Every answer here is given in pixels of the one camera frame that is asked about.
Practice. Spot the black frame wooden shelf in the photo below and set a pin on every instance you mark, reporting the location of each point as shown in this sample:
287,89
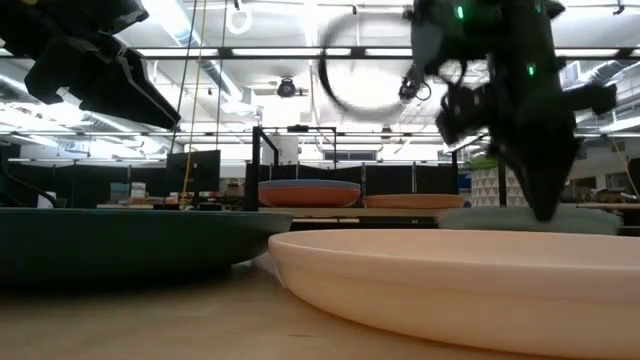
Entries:
256,170

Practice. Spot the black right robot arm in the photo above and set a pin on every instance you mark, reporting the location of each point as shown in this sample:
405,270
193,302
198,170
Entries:
500,35

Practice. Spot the black round ceiling camera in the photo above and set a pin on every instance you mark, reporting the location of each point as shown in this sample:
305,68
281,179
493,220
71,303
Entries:
286,88

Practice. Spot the black computer monitor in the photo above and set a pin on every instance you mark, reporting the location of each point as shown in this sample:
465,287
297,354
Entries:
200,172

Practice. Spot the cream plate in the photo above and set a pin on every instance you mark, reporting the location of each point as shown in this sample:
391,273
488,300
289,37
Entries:
450,290

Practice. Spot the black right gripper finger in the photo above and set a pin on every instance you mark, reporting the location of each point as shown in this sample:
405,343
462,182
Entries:
527,180
557,175

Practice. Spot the light green plate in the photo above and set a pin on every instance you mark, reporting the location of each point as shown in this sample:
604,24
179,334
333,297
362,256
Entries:
490,221

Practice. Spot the green plant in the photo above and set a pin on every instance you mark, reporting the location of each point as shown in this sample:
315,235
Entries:
480,163

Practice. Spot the black overhead frame bar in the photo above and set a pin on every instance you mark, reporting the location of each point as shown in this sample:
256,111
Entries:
225,52

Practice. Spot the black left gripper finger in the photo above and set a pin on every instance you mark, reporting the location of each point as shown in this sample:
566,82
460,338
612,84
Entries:
110,95
155,102

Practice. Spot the dark green plate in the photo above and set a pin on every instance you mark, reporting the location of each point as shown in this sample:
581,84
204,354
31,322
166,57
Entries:
125,245

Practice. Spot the white triangle pattern planter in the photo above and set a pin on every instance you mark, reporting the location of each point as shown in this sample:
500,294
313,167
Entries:
485,187

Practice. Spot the orange plate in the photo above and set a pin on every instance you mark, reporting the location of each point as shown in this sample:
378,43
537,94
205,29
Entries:
308,197
414,201

